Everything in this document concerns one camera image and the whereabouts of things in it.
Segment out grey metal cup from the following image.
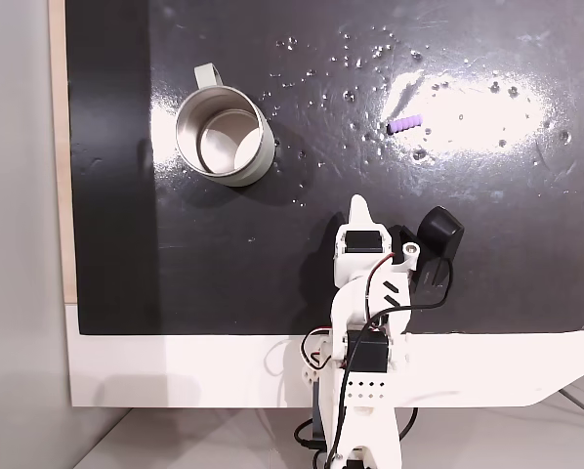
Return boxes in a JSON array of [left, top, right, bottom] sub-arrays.
[[175, 63, 276, 189]]

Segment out purple pen grip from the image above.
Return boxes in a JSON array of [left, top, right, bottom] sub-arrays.
[[386, 113, 425, 136]]

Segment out black glossy mat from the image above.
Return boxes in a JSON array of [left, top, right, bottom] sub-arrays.
[[63, 0, 584, 337]]

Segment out white board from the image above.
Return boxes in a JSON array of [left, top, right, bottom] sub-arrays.
[[63, 301, 584, 409]]

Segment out black camera box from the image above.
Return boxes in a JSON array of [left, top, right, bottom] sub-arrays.
[[392, 205, 466, 308]]

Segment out red and white wire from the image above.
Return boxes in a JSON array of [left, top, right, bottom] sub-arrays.
[[299, 325, 334, 370]]

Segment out thick black cable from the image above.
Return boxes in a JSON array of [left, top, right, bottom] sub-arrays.
[[293, 405, 419, 456]]

